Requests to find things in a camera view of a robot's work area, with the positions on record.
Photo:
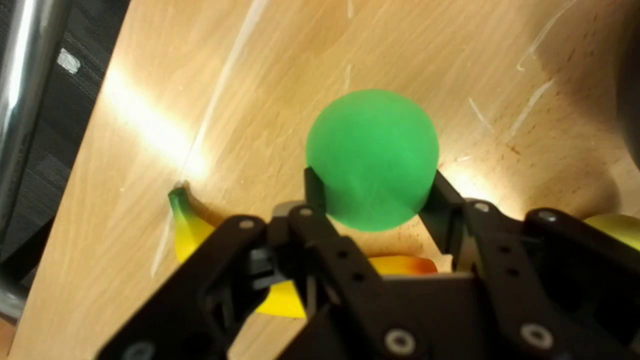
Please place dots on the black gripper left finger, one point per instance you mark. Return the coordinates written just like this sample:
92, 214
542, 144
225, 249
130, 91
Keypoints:
201, 292

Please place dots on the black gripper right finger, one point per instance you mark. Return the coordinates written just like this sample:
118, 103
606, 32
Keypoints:
533, 280

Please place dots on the yellow plastic banana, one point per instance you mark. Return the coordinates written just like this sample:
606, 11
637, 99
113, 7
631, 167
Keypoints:
191, 233

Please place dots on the bright green round fruit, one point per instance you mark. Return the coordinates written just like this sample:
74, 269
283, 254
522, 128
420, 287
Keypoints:
373, 160

